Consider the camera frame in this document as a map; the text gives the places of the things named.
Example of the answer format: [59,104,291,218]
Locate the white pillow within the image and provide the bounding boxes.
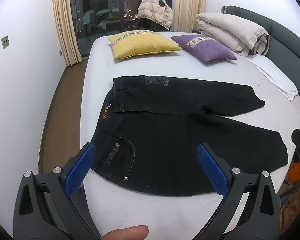
[250,55,298,102]

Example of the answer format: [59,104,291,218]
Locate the purple cushion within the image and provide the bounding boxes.
[170,35,238,63]

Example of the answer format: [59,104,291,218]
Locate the dark grey headboard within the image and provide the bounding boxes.
[221,5,300,98]

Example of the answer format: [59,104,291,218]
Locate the brown patterned cloth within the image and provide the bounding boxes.
[280,182,300,230]

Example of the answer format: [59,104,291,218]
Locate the beige puffer vest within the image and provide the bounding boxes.
[137,0,174,30]

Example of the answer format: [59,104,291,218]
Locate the orange container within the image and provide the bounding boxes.
[287,159,300,183]

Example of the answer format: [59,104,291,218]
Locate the folded beige duvet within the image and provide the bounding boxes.
[195,12,270,57]

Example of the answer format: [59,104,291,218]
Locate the yellow cushion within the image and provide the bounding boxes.
[107,29,182,60]

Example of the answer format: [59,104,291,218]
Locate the dark glass window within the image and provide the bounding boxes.
[70,0,177,58]

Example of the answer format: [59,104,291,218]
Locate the white bed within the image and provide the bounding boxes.
[79,31,300,240]

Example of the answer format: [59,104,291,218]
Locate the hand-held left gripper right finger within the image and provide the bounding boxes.
[196,144,282,240]

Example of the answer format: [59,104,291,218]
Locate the person's left hand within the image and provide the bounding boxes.
[100,225,149,240]

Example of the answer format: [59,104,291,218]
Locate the black denim pants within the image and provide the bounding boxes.
[91,75,289,197]

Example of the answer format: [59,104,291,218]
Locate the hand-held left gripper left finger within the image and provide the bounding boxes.
[13,142,102,240]

